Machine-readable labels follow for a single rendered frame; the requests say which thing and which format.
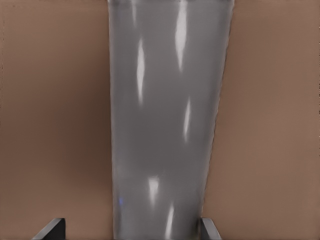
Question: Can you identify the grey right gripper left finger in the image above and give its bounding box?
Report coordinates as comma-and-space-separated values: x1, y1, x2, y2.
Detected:
31, 217, 66, 240

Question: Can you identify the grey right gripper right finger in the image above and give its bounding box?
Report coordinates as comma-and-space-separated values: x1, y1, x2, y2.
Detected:
200, 217, 222, 240

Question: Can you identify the grey tennis ball tube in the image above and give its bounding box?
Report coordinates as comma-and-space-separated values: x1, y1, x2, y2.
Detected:
106, 0, 237, 240

